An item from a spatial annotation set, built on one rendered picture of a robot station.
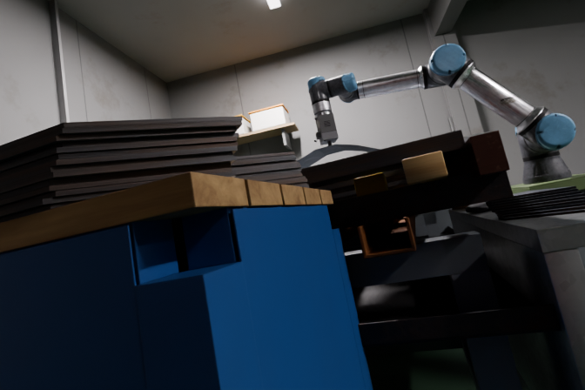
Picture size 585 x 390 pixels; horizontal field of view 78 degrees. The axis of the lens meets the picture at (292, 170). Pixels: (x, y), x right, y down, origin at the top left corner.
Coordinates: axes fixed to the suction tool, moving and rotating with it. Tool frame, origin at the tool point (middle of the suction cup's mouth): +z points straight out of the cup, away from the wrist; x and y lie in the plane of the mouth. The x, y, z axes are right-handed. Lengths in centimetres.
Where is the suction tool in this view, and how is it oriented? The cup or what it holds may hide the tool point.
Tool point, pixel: (332, 152)
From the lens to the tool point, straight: 145.4
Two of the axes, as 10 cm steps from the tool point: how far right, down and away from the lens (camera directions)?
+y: 0.4, -1.6, -9.9
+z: 2.0, 9.7, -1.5
